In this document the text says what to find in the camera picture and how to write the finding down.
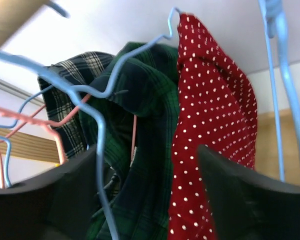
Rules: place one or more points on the blue hanger with plaid skirt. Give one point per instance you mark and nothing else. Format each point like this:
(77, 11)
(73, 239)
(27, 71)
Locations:
(7, 140)

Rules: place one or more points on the wooden clothes rack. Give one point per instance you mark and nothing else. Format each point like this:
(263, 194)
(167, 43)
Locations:
(47, 32)

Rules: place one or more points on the pink hanger with green skirt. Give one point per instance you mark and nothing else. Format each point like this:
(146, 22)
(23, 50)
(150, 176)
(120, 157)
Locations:
(40, 125)

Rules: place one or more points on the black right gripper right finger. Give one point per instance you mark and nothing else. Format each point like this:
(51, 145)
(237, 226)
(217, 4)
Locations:
(247, 205)

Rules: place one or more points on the red polka dot skirt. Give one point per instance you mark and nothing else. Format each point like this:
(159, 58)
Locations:
(218, 108)

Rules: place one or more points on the dark green plaid skirt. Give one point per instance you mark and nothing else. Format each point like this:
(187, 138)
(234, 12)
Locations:
(140, 124)

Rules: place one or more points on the navy white plaid skirt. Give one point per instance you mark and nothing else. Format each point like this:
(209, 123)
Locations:
(81, 69)

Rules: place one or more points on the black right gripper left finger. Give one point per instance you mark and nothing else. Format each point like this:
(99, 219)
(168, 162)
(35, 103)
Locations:
(55, 205)

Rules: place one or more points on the blue hanger with dotted skirt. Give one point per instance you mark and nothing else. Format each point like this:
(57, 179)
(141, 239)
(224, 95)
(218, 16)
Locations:
(102, 225)

